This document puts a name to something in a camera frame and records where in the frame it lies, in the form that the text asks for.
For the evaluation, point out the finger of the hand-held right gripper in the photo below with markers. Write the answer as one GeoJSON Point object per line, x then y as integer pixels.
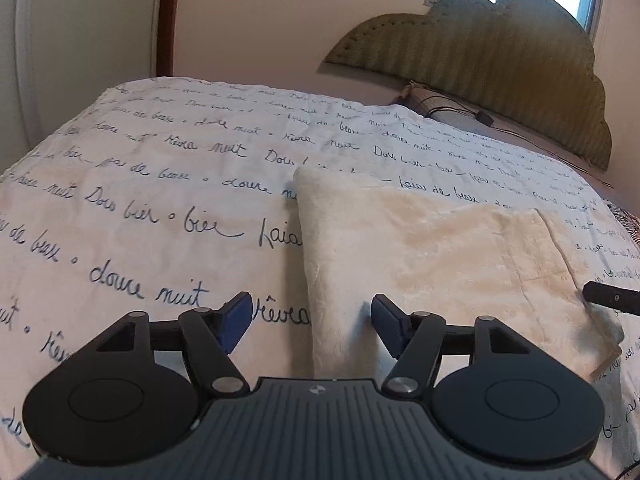
{"type": "Point", "coordinates": [612, 297]}

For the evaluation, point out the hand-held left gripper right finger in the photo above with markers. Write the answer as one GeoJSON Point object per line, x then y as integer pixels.
{"type": "Point", "coordinates": [389, 321]}

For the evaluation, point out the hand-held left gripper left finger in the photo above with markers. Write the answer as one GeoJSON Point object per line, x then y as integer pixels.
{"type": "Point", "coordinates": [236, 316]}

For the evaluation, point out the cream towel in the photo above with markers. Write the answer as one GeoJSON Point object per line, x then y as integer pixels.
{"type": "Point", "coordinates": [425, 255]}

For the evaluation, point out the dark patterned cloth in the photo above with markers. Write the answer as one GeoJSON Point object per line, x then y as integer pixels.
{"type": "Point", "coordinates": [625, 222]}

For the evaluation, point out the white script-printed quilt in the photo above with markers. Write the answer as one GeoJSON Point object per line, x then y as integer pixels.
{"type": "Point", "coordinates": [150, 185]}

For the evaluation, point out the striped pillow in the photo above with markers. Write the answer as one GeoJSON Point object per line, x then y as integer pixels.
{"type": "Point", "coordinates": [436, 106]}

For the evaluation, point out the olive upholstered headboard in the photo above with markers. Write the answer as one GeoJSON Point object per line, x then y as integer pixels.
{"type": "Point", "coordinates": [475, 45]}

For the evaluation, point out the brown wooden door frame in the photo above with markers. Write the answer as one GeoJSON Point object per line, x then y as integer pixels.
{"type": "Point", "coordinates": [167, 15]}

